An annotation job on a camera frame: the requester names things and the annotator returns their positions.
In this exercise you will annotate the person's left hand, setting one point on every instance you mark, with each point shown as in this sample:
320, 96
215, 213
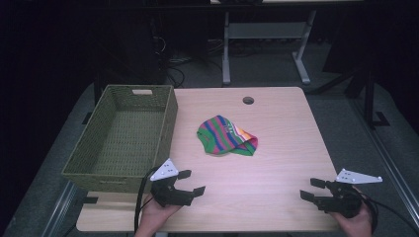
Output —
153, 214

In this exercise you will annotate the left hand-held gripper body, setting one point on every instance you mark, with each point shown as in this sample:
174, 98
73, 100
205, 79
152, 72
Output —
168, 194

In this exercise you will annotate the striped colourful sock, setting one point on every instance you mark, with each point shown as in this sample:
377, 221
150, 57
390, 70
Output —
227, 136

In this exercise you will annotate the dark computer cabinet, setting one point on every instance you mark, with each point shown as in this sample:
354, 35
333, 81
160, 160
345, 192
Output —
135, 49

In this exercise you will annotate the metal floor rail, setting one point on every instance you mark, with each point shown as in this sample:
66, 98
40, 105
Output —
385, 151
61, 210

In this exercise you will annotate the black metal stand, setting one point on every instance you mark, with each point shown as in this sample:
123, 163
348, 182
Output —
370, 98

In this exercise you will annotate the person's right hand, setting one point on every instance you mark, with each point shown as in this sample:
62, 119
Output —
357, 225

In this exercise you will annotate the white metal desk frame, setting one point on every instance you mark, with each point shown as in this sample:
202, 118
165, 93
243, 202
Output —
263, 31

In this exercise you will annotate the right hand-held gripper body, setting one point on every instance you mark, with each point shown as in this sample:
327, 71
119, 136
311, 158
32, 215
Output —
341, 200

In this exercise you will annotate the green woven basket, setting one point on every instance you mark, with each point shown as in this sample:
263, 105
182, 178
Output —
131, 138

